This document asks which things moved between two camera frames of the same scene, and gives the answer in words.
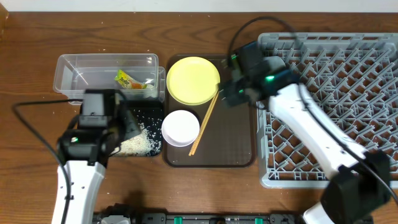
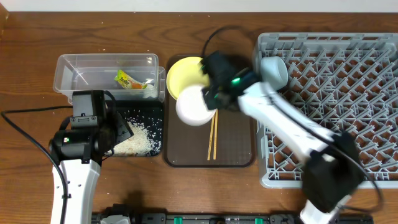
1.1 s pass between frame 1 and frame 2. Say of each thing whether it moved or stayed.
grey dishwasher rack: stayed
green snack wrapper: stayed
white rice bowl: moved
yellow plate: stayed
